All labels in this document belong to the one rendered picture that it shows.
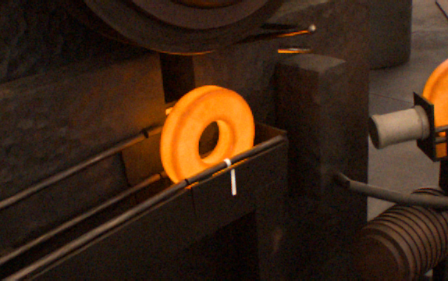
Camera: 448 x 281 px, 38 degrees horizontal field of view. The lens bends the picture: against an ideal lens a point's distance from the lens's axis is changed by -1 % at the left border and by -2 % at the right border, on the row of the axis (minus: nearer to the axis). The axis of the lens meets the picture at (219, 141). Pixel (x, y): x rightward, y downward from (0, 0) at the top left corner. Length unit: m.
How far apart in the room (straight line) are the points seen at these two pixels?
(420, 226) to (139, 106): 0.52
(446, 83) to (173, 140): 0.49
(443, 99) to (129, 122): 0.54
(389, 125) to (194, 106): 0.37
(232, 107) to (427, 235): 0.42
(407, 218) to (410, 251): 0.07
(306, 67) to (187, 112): 0.25
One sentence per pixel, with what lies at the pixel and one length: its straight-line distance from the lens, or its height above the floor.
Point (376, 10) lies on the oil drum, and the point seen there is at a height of 0.33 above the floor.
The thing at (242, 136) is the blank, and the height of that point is 0.73.
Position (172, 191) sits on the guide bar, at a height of 0.71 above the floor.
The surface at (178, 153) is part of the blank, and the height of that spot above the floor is 0.75.
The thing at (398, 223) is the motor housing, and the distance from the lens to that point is 1.13.
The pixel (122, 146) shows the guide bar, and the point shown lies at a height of 0.76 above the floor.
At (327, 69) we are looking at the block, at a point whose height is 0.80.
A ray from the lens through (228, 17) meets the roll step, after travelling 0.85.
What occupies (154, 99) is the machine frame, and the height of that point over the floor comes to 0.80.
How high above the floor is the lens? 1.11
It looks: 23 degrees down
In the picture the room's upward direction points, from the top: 5 degrees counter-clockwise
